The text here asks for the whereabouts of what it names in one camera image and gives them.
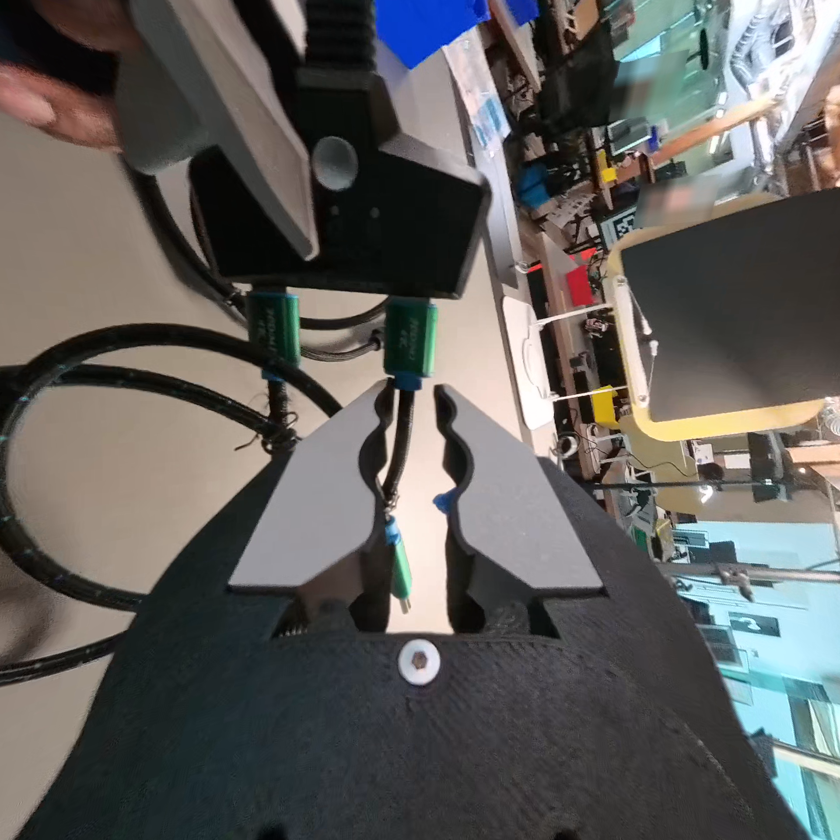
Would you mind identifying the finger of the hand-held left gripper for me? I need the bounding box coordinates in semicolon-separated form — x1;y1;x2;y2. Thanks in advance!
115;0;324;263

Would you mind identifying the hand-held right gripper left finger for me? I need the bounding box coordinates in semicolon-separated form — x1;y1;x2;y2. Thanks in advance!
227;379;396;618

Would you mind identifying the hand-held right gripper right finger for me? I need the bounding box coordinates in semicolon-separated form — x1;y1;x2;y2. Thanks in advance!
433;384;606;624

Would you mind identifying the long green-plug hdmi cable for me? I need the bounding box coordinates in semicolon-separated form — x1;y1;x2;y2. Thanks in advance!
0;164;345;686

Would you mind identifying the black switch box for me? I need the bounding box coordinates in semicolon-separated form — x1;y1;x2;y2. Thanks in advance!
190;0;493;299

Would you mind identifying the short green-plug hdmi cable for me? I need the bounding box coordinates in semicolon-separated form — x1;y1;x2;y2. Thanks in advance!
298;298;439;616

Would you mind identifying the person's left hand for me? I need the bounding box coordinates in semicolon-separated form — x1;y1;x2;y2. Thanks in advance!
0;0;145;156

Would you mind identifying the white stand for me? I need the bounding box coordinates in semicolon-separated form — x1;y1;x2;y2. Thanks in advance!
502;295;651;431

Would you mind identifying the clear plastic bag with papers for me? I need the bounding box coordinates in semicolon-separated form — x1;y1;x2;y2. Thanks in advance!
446;39;516;158

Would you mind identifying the grey flat panel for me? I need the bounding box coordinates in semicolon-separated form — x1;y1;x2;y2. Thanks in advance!
469;147;526;288

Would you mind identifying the wood-framed black board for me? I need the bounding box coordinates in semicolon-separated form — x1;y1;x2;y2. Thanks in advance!
607;190;840;442

